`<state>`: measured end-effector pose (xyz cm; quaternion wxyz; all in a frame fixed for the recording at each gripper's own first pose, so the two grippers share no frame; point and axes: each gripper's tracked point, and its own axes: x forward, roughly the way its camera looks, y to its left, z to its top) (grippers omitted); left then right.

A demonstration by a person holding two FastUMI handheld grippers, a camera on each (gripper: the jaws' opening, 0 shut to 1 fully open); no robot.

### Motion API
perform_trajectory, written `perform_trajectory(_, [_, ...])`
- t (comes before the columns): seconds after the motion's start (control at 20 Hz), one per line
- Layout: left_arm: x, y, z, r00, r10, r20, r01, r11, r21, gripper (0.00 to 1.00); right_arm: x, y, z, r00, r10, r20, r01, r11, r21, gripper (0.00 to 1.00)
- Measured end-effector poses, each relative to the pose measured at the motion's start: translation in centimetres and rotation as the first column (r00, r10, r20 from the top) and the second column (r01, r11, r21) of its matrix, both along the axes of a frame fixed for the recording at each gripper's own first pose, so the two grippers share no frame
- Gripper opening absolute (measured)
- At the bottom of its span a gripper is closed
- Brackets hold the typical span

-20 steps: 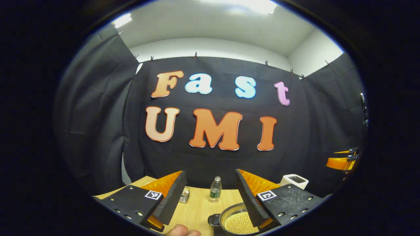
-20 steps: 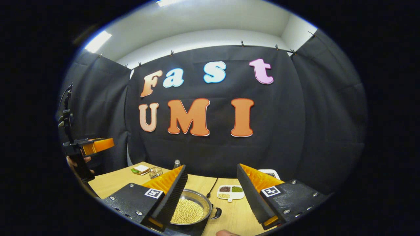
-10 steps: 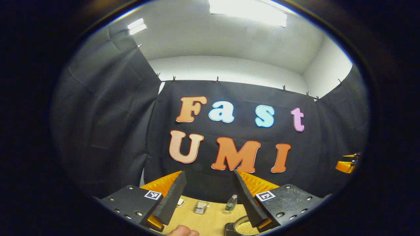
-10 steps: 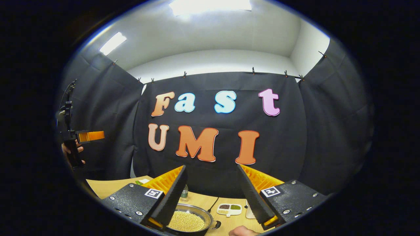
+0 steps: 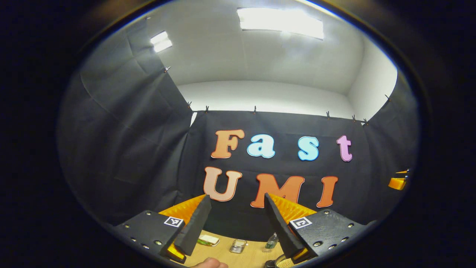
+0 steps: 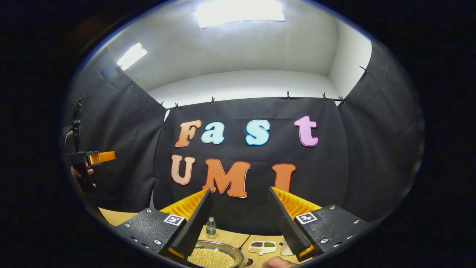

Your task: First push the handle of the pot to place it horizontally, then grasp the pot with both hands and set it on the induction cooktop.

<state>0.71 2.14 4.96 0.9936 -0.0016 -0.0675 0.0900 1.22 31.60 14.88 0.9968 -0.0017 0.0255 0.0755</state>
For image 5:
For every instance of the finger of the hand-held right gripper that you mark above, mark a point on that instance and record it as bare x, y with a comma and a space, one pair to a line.
404, 171
398, 184

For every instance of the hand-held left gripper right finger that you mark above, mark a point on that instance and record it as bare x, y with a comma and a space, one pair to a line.
282, 230

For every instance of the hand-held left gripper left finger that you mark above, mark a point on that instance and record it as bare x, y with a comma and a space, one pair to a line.
197, 227

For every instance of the steel pot with soybeans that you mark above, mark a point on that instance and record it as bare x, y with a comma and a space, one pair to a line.
284, 263

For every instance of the clear plastic water bottle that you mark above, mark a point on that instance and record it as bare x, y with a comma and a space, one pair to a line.
272, 242

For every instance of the sandwich on white plate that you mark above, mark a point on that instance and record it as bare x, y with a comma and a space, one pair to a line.
209, 240

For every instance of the black backdrop cloth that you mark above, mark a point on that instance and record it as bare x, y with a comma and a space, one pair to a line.
130, 149

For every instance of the row of small cloth clips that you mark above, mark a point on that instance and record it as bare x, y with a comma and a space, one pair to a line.
254, 109

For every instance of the small ceiling light panel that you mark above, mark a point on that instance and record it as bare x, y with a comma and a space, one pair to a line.
161, 41

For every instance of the large ceiling light panel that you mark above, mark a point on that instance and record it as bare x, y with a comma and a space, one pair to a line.
280, 22

